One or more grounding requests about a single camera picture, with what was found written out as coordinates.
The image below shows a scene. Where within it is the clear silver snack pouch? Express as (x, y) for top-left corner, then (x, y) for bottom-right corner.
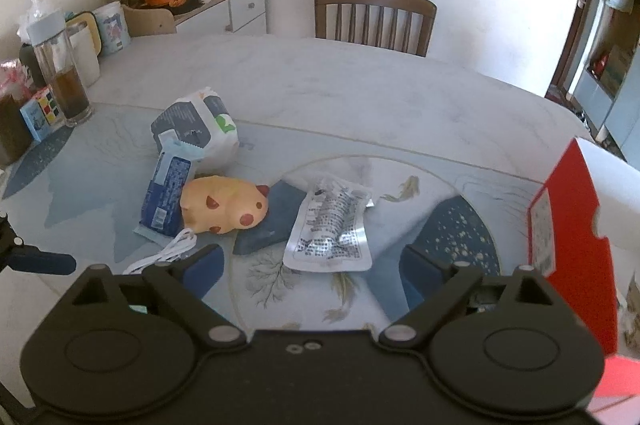
(283, 174), (373, 273)

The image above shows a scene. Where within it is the glass bottle with tea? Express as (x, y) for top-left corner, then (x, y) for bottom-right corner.
(26, 10), (92, 127)

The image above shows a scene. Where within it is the red cardboard box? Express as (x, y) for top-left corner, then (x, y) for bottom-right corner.
(527, 138), (640, 397)

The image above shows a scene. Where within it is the blue snack bar packet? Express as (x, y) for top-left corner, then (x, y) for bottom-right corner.
(134, 138), (204, 244)

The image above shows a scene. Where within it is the white side cabinet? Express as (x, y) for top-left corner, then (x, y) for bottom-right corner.
(175, 0), (267, 36)

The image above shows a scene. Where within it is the brown wooden chair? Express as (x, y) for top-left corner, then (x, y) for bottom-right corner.
(314, 0), (437, 58)

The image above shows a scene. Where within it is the white printed mug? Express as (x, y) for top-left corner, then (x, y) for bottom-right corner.
(93, 1), (131, 55)

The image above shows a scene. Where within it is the white usb cable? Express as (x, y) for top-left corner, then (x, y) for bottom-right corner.
(121, 227), (199, 276)

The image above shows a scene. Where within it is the colourful cube box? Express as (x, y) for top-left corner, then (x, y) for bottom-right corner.
(20, 86), (63, 143)

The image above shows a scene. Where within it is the cardboard box on cabinet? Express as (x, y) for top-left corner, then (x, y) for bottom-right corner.
(122, 4), (177, 37)

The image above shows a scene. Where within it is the dark brown mug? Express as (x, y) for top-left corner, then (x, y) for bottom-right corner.
(0, 94), (32, 167)

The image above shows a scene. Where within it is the white grey wipes pack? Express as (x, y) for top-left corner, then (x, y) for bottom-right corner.
(151, 87), (240, 176)

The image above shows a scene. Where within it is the orange pig toy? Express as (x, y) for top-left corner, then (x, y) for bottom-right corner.
(180, 176), (270, 234)

